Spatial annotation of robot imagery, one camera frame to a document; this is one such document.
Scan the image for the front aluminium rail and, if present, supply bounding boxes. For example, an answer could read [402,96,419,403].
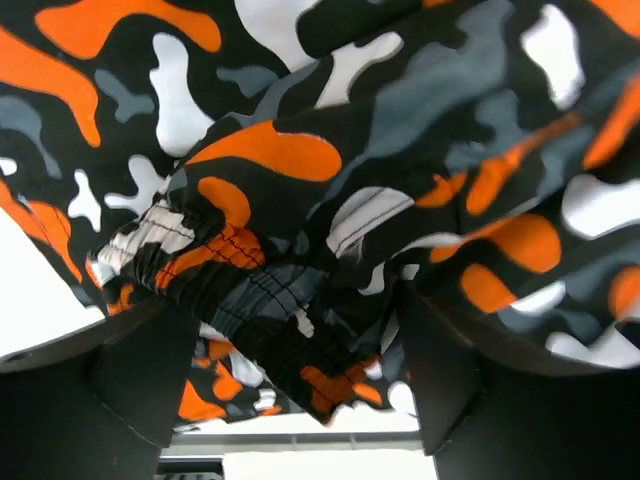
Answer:
[161,431,422,458]

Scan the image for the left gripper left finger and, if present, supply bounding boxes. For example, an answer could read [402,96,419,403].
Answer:
[1,299,199,480]

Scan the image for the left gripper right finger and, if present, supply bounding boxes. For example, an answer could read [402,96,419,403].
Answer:
[397,286,639,480]

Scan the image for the orange camouflage shorts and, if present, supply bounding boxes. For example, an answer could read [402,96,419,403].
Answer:
[1,1,639,428]

